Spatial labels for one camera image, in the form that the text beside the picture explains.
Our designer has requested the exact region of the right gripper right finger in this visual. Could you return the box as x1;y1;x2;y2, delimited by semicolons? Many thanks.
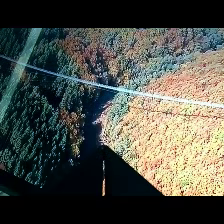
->
103;144;164;197

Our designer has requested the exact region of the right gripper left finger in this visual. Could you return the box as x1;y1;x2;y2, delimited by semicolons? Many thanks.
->
42;145;104;197

